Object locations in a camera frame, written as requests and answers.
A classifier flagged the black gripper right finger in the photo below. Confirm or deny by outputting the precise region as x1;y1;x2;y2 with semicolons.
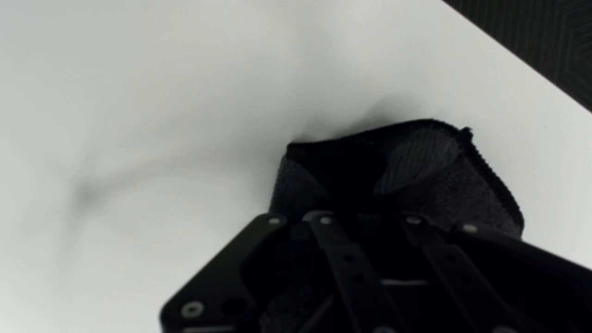
397;213;592;333

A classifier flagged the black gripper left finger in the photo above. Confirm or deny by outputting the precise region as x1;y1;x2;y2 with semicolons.
157;209;405;333

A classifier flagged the dark grey towel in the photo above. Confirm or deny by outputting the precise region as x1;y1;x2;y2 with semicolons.
268;117;527;261

